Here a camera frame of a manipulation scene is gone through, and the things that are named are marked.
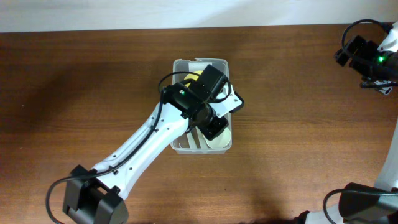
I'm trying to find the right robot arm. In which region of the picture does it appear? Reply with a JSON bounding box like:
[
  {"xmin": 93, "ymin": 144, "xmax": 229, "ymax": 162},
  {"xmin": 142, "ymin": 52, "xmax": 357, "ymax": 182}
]
[{"xmin": 292, "ymin": 19, "xmax": 397, "ymax": 224}]

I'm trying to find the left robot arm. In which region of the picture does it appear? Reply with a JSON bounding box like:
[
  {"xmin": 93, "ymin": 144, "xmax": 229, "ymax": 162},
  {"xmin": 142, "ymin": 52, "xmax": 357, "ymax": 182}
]
[{"xmin": 62, "ymin": 65, "xmax": 244, "ymax": 224}]

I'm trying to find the short white plastic spoon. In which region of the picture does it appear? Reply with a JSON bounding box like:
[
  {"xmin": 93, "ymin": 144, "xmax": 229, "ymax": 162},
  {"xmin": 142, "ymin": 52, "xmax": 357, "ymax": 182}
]
[{"xmin": 187, "ymin": 129, "xmax": 198, "ymax": 149}]

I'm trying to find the cream plastic cup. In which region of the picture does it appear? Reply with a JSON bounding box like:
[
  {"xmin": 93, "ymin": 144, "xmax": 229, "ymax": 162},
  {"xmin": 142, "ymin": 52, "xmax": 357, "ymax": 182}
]
[{"xmin": 205, "ymin": 128, "xmax": 232, "ymax": 149}]

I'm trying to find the long white plastic spoon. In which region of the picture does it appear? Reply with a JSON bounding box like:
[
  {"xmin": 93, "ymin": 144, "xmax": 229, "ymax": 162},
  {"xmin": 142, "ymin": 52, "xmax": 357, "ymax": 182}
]
[{"xmin": 196, "ymin": 127, "xmax": 208, "ymax": 150}]

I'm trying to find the yellow plastic bowl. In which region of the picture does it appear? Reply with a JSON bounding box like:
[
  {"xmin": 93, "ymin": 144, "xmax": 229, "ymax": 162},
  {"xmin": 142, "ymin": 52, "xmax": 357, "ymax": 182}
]
[{"xmin": 180, "ymin": 70, "xmax": 203, "ymax": 88}]

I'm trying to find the clear plastic storage container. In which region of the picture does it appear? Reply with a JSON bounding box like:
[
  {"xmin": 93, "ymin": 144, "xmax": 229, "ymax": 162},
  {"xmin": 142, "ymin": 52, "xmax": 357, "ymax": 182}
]
[{"xmin": 170, "ymin": 58, "xmax": 232, "ymax": 155}]

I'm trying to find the left black cable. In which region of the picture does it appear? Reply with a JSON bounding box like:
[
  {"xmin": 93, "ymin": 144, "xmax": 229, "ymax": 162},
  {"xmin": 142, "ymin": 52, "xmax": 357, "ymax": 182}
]
[{"xmin": 45, "ymin": 70, "xmax": 233, "ymax": 224}]

